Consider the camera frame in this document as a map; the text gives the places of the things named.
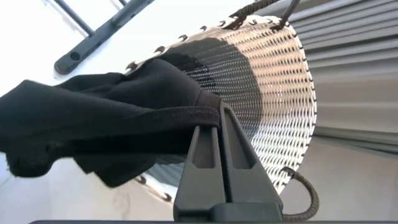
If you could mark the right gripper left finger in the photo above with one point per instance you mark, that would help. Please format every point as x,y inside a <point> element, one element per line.
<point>199,186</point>

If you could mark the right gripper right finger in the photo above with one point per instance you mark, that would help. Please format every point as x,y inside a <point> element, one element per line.
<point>248,186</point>

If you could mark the black clothes rack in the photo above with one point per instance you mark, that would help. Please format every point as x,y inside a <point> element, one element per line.
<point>93,40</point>

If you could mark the white laundry basket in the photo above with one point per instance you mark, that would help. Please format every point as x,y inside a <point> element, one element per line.
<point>264,77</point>

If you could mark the black garment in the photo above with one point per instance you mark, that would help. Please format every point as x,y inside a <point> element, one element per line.
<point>93,118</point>

